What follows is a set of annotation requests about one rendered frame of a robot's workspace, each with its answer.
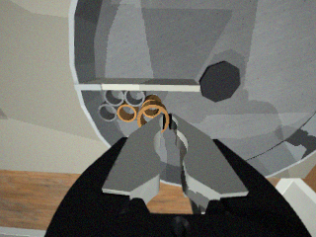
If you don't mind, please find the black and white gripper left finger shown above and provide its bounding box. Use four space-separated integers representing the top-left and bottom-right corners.
44 114 165 237

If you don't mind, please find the grey metal bushing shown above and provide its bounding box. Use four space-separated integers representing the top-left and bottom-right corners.
104 90 125 107
124 90 146 107
98 101 119 121

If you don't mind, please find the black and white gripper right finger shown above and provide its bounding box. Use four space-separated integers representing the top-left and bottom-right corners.
168 114 312 237

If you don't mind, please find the bronze bushing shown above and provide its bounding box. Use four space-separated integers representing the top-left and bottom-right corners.
118 101 139 122
137 101 169 133
142 95 162 118

